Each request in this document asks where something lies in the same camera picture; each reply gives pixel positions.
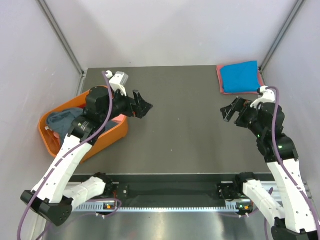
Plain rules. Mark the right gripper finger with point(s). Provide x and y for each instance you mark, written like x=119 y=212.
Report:
x=228 y=113
x=234 y=104

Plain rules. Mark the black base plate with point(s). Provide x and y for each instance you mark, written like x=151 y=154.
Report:
x=173 y=190

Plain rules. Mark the orange plastic basket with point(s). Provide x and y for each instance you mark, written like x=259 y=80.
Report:
x=108 y=138

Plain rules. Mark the folded pink t shirt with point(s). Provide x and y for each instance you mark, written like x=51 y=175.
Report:
x=221 y=88

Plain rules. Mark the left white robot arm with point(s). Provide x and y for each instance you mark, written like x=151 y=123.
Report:
x=49 y=198

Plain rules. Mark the aluminium rail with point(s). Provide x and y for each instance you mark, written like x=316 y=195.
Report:
x=258 y=191

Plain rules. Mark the left aluminium frame post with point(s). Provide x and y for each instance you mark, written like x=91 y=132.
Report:
x=60 y=35

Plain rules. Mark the blue t shirt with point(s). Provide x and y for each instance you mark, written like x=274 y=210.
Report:
x=240 y=77

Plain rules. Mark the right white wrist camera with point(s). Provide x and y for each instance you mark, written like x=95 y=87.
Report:
x=266 y=95

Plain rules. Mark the right aluminium frame post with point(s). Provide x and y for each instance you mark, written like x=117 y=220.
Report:
x=298 y=5

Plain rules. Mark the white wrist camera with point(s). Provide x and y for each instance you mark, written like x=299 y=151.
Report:
x=117 y=81
x=266 y=95

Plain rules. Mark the light pink t shirt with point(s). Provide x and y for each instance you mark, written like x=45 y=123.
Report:
x=119 y=118

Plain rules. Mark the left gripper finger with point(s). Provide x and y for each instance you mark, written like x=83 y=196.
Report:
x=142 y=110
x=139 y=101

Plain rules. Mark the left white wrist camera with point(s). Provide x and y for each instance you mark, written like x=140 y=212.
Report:
x=117 y=81

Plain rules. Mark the grey t shirt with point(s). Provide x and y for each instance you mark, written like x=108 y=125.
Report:
x=60 y=122

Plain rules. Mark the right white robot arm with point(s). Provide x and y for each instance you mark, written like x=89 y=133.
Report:
x=294 y=218

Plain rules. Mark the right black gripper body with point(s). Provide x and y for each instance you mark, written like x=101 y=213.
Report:
x=244 y=119

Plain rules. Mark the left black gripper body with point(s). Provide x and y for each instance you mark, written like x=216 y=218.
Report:
x=131 y=108

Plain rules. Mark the aluminium frame post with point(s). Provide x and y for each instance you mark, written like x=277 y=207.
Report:
x=298 y=5
x=60 y=35

